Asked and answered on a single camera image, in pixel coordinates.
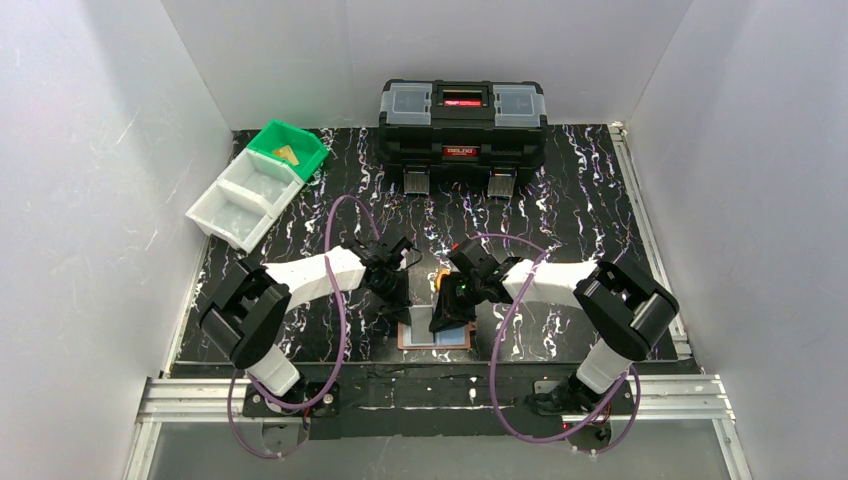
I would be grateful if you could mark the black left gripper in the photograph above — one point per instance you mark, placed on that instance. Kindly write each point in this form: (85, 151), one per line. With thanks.
(395, 291)

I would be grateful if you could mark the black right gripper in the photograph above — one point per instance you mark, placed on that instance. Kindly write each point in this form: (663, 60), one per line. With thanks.
(455, 297)

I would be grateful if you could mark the pink leather card holder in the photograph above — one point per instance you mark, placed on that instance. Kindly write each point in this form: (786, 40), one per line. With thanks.
(415, 334)

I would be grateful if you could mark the orange credit card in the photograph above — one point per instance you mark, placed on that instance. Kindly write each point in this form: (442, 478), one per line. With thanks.
(286, 153)

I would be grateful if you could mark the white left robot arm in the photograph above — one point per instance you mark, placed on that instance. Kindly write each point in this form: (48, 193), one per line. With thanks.
(245, 313)

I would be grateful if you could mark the yellow tape measure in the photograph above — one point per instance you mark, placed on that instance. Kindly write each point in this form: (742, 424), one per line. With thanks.
(440, 275)

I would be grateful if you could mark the green plastic bin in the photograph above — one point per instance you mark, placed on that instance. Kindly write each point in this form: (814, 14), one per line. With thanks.
(302, 151)

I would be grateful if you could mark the white bin near green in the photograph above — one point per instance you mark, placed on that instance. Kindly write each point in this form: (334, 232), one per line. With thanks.
(274, 181)

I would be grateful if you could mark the white bin front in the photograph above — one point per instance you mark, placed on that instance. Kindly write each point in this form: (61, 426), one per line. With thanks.
(233, 214)

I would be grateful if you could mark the black toolbox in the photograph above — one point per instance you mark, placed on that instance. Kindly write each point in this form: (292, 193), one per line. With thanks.
(481, 133)

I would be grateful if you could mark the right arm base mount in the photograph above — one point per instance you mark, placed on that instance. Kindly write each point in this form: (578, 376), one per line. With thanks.
(572, 398)

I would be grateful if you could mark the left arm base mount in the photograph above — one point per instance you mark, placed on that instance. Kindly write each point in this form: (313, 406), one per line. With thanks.
(255, 405)

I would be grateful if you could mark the aluminium frame rail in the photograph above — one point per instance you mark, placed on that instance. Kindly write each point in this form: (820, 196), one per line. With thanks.
(414, 403)

